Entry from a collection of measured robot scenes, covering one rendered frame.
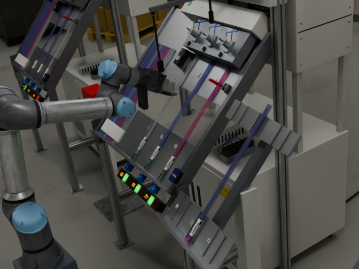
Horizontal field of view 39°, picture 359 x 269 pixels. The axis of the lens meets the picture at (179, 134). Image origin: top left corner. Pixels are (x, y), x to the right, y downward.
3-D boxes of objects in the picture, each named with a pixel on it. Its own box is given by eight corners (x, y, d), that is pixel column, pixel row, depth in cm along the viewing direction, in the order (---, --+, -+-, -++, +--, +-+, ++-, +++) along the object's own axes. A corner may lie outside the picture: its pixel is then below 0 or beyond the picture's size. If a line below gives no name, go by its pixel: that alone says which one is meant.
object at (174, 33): (229, 112, 193) (221, 107, 190) (146, 71, 244) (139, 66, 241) (275, 39, 193) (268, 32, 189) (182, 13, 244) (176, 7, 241)
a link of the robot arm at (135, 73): (127, 87, 195) (118, 81, 201) (137, 89, 198) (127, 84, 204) (133, 68, 194) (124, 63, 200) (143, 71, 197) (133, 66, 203)
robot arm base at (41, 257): (33, 281, 180) (25, 260, 175) (16, 261, 191) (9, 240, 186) (70, 260, 188) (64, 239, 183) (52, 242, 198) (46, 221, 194)
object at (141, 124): (174, 192, 191) (169, 189, 189) (102, 134, 243) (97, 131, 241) (201, 150, 191) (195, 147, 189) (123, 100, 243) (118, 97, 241)
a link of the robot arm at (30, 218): (26, 255, 177) (15, 225, 171) (15, 237, 188) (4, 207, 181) (57, 240, 183) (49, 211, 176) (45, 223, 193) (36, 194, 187)
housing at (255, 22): (272, 50, 193) (251, 30, 184) (200, 28, 231) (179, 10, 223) (283, 32, 193) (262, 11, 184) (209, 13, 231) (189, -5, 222)
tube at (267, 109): (190, 242, 162) (187, 241, 162) (188, 239, 163) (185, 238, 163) (272, 106, 157) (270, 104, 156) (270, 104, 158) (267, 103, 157)
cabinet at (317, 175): (247, 295, 235) (237, 184, 206) (169, 223, 289) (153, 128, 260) (344, 235, 262) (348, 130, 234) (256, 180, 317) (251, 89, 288)
